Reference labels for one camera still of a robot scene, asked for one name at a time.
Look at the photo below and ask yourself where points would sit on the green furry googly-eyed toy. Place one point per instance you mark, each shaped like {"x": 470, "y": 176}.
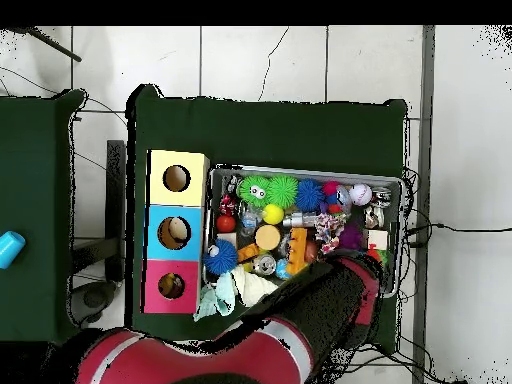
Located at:
{"x": 254, "y": 190}

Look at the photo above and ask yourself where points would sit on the round orange disc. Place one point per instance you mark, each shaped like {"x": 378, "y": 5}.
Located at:
{"x": 268, "y": 237}

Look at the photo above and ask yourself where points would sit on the wooden box with three holes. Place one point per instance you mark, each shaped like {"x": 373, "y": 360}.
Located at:
{"x": 190, "y": 240}

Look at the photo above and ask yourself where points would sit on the black upright panel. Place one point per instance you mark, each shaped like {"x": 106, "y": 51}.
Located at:
{"x": 116, "y": 200}

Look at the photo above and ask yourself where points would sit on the light blue cup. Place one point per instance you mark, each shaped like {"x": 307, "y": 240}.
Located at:
{"x": 10, "y": 248}

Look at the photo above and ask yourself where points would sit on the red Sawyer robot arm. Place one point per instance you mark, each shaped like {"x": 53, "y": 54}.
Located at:
{"x": 304, "y": 320}

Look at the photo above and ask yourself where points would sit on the long orange toy block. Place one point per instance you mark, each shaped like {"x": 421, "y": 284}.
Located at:
{"x": 298, "y": 250}

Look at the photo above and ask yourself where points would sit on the silver drink can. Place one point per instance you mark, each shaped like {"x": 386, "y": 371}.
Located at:
{"x": 265, "y": 264}

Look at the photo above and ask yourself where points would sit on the purple plush toy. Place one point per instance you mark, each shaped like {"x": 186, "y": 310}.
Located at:
{"x": 350, "y": 237}

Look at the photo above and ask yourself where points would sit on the small yellow ball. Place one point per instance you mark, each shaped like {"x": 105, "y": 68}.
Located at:
{"x": 274, "y": 214}

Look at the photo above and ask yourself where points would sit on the dark green table cloth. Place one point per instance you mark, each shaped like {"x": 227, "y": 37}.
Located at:
{"x": 264, "y": 132}

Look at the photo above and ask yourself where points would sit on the shallow clear mesh bin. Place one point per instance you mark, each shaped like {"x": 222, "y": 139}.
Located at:
{"x": 398, "y": 200}

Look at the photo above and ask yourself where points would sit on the small red ball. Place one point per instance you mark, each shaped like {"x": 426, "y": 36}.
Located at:
{"x": 226, "y": 223}

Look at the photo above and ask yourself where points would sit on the green spiky ball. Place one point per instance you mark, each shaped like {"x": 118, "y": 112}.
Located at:
{"x": 282, "y": 191}

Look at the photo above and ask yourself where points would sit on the mint green muslin cloth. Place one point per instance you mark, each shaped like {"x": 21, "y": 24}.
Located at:
{"x": 216, "y": 296}

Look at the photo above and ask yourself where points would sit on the black rod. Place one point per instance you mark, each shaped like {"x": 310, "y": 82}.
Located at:
{"x": 48, "y": 44}

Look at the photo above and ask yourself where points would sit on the white baseball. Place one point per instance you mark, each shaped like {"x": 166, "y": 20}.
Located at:
{"x": 360, "y": 194}

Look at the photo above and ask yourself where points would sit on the green covered side table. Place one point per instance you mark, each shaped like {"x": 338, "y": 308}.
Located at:
{"x": 36, "y": 200}

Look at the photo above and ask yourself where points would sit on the grey stand base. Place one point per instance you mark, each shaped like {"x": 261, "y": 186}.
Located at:
{"x": 92, "y": 300}

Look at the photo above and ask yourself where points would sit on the blue spiky ball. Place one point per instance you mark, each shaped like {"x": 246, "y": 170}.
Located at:
{"x": 310, "y": 194}
{"x": 222, "y": 258}

